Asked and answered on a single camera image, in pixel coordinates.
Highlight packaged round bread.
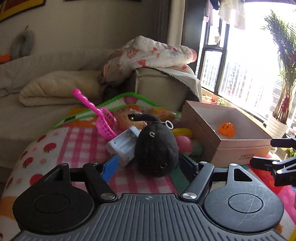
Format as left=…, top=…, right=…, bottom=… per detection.
left=114, top=108, right=147, bottom=131

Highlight pink plastic ball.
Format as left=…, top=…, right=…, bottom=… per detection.
left=175, top=136, right=193, bottom=154

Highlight green plastic ball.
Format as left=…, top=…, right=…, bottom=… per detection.
left=191, top=140, right=203, bottom=156

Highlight grey neck pillow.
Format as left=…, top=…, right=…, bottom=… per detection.
left=10, top=28, right=35, bottom=60

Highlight orange plush toy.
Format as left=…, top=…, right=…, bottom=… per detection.
left=0, top=54, right=11, bottom=64

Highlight potted palm plant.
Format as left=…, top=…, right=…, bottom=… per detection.
left=264, top=11, right=295, bottom=138

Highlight pink cardboard box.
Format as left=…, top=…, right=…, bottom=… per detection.
left=180, top=101, right=271, bottom=168

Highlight black plush toy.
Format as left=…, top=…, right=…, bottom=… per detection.
left=127, top=113, right=179, bottom=177

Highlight pink plastic strainer scoop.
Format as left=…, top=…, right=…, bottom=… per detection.
left=72, top=89, right=117, bottom=141

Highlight orange pumpkin toy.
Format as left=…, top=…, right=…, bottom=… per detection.
left=218, top=122, right=235, bottom=138

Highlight folded beige blanket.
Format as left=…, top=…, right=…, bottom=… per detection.
left=19, top=70, right=106, bottom=106

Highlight floral blanket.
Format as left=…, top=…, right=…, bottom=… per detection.
left=102, top=36, right=202, bottom=101

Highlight white battery holder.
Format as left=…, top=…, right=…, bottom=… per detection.
left=105, top=126, right=140, bottom=167

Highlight framed red picture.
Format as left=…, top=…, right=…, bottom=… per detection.
left=0, top=0, right=46, bottom=22

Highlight packaged bun yellow label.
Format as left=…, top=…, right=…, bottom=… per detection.
left=147, top=107, right=176, bottom=121

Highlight colourful play mat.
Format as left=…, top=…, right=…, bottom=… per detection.
left=0, top=92, right=296, bottom=241

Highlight yellow corn toy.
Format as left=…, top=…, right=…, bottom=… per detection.
left=171, top=128, right=193, bottom=138

